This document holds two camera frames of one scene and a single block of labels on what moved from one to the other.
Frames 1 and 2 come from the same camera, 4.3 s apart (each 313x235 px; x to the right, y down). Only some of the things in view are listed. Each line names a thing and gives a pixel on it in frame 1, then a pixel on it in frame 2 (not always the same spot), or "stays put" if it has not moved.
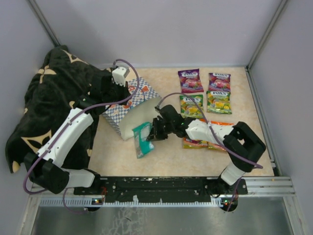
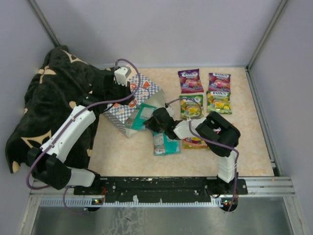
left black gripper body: [117, 93] stays put
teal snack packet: [141, 133] → [163, 145]
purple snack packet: [190, 81] stays put
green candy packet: [218, 102] stays put
